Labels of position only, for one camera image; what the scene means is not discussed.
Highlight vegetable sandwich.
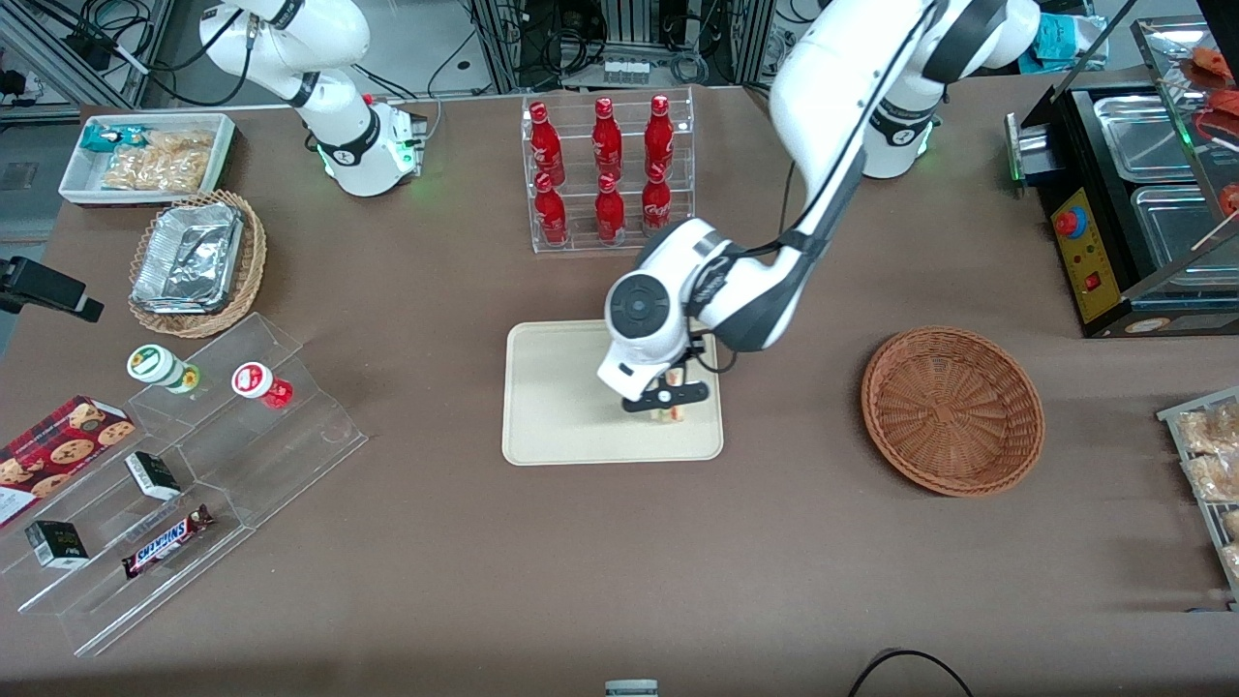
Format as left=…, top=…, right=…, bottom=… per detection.
left=657, top=367, right=687, bottom=425

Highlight beige plastic tray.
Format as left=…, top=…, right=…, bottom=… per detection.
left=501, top=319, right=725, bottom=467

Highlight brown round wicker basket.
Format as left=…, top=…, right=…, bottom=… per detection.
left=861, top=326, right=1046, bottom=498

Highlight light wicker basket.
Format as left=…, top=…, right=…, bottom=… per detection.
left=127, top=189, right=268, bottom=340

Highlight clear acrylic bottle rack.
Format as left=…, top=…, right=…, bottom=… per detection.
left=521, top=86, right=697, bottom=256

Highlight red cola bottle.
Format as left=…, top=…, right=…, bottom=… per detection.
left=593, top=173, right=627, bottom=244
left=532, top=172, right=570, bottom=247
left=641, top=165, right=673, bottom=237
left=591, top=97, right=624, bottom=181
left=645, top=94, right=676, bottom=179
left=528, top=101, right=566, bottom=191

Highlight metal equipment rack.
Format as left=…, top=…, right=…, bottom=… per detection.
left=465, top=0, right=780, bottom=90

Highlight clear acrylic stepped stand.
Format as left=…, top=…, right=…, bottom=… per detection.
left=0, top=311, right=370, bottom=658

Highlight red lid yogurt cup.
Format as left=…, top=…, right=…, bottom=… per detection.
left=230, top=360, right=294, bottom=410

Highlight black food warmer with glass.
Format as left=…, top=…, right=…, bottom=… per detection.
left=1005, top=15, right=1239, bottom=340

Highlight green lid yogurt cup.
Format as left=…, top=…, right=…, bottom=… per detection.
left=126, top=344, right=202, bottom=396

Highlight small black box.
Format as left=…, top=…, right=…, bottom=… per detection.
left=124, top=450, right=183, bottom=502
left=24, top=520, right=91, bottom=569

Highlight Snickers chocolate bar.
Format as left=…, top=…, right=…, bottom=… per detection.
left=121, top=503, right=216, bottom=581

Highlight steel food pan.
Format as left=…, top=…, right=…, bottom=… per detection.
left=1093, top=94, right=1198, bottom=184
left=1130, top=184, right=1239, bottom=291

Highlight bagged yellow cracker pack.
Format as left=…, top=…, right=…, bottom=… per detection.
left=101, top=145, right=164, bottom=193
left=145, top=130, right=217, bottom=191

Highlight thin wooden skewer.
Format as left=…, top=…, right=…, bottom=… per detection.
left=1190, top=211, right=1239, bottom=254

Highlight red cookie box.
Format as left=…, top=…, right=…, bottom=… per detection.
left=0, top=394, right=137, bottom=530

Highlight teal snack packet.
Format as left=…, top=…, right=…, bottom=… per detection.
left=79, top=123, right=148, bottom=155

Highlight white rectangular snack bin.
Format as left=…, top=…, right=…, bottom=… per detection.
left=58, top=112, right=237, bottom=209

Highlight red food pieces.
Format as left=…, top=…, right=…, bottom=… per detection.
left=1188, top=45, right=1239, bottom=138

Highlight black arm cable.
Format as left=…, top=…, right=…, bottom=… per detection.
left=721, top=92, right=877, bottom=267

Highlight black cable loop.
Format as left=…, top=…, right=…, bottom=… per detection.
left=849, top=648, right=975, bottom=697

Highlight grey wire snack rack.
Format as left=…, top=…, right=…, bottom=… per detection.
left=1156, top=386, right=1239, bottom=603

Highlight aluminium frame with cables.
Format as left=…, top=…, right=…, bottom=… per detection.
left=0, top=0, right=177, bottom=109

